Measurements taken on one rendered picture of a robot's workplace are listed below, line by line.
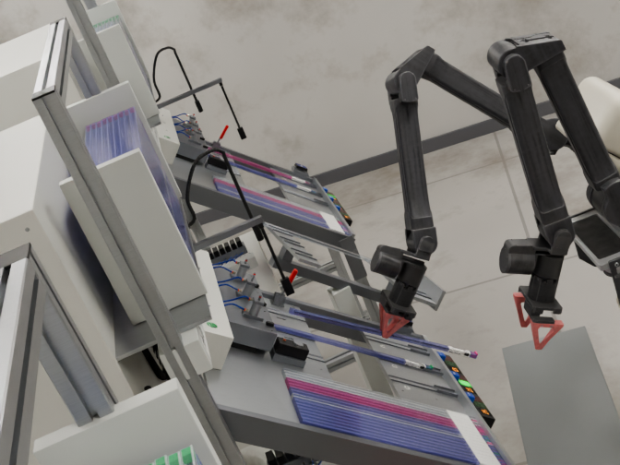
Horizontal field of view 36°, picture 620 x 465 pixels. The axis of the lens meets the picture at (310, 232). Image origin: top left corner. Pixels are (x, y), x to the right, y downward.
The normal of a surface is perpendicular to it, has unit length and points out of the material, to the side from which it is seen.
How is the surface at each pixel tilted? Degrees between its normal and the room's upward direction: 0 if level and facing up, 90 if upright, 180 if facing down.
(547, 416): 0
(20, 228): 90
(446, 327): 0
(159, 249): 90
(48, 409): 90
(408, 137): 72
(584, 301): 0
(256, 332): 90
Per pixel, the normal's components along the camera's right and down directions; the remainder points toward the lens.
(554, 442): -0.35, -0.84
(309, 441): 0.21, 0.36
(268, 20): -0.05, 0.45
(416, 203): 0.14, -0.04
